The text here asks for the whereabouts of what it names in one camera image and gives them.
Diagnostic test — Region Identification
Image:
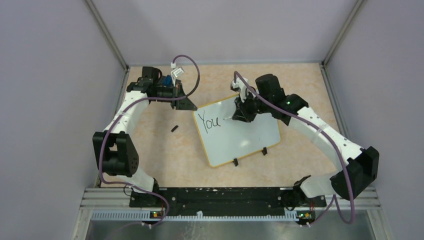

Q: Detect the yellow framed whiteboard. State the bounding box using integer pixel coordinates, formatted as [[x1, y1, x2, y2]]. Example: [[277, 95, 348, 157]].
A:
[[192, 95, 282, 168]]

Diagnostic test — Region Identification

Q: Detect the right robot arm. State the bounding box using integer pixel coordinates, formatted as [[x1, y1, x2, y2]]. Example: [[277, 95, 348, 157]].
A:
[[230, 71, 380, 206]]

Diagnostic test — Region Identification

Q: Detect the black marker cap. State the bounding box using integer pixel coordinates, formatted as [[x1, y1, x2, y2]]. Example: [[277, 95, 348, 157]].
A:
[[171, 125, 179, 133]]

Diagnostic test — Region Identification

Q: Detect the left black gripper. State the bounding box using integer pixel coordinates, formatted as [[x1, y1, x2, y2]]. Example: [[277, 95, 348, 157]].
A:
[[152, 82, 197, 111]]

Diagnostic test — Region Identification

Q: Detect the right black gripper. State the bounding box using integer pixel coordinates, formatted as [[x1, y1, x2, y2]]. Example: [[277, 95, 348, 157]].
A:
[[232, 90, 272, 123]]

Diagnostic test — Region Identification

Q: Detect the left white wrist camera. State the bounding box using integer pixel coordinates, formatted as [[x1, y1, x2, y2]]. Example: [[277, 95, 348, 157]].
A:
[[170, 62, 185, 79]]

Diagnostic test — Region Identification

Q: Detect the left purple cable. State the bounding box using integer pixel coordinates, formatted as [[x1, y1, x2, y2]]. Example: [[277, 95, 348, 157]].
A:
[[98, 54, 202, 229]]

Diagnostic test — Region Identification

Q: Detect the white cable duct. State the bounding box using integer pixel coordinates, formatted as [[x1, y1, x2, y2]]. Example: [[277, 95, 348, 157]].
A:
[[91, 210, 299, 222]]

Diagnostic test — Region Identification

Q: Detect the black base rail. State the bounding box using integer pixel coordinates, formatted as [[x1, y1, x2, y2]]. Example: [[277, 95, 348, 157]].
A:
[[129, 187, 327, 217]]

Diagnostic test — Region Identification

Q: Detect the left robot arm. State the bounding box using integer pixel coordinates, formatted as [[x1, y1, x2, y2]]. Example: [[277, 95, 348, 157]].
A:
[[92, 64, 197, 207]]

